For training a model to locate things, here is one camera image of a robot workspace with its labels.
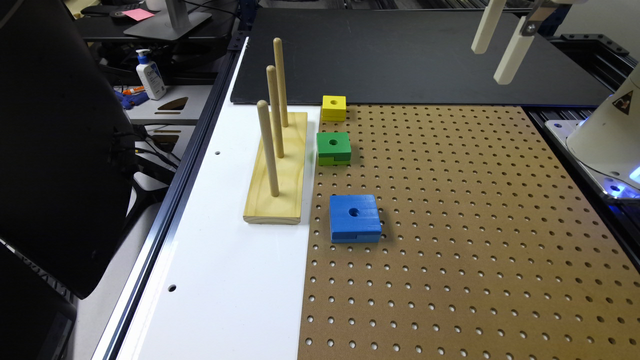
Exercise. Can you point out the brown pegboard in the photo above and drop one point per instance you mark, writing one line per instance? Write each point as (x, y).
(488, 249)

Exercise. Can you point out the yellow square block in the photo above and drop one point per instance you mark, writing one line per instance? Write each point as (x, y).
(333, 108)

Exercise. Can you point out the lotion pump bottle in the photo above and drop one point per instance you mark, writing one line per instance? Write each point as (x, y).
(149, 75)

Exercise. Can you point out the blue square block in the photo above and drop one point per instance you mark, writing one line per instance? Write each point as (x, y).
(354, 219)

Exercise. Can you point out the rear wooden peg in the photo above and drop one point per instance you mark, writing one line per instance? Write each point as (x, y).
(281, 80)

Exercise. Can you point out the black mat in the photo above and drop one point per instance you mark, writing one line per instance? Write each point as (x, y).
(404, 57)

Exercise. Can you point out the front wooden peg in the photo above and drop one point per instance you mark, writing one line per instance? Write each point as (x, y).
(268, 146)

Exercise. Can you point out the green square block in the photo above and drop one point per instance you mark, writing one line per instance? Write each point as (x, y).
(333, 148)

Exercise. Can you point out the wooden peg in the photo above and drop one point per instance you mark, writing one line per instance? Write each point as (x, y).
(281, 80)
(268, 146)
(271, 74)

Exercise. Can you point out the pink sticky note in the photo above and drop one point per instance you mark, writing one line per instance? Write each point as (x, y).
(138, 14)

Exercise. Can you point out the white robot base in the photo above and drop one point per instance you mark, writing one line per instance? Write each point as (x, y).
(606, 144)

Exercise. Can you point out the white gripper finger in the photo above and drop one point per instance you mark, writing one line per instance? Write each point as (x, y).
(515, 53)
(487, 26)

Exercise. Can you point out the blue glue gun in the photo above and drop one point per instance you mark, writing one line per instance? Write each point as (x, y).
(128, 101)

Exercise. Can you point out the middle wooden peg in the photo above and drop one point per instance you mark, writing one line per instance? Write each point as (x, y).
(271, 74)

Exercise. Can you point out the wooden peg base board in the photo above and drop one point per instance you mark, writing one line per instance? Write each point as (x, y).
(285, 209)

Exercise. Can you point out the silver monitor stand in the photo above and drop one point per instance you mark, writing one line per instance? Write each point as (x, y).
(170, 22)

